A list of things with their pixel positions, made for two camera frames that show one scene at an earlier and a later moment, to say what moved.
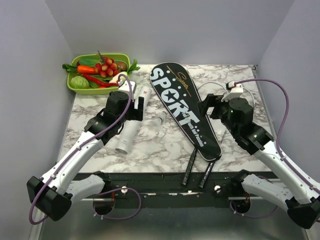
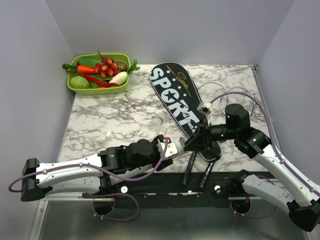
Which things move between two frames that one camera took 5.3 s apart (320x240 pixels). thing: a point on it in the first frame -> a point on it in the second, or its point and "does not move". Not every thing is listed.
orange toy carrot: [83, 69] does not move
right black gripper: [213, 100] -> [196, 142]
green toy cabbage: [79, 82] does not move
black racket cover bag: [179, 87] does not move
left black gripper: [136, 114] -> [160, 164]
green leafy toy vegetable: [133, 67] does not move
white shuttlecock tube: [131, 127] -> [180, 146]
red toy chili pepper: [101, 83] does not move
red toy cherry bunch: [107, 68] does not move
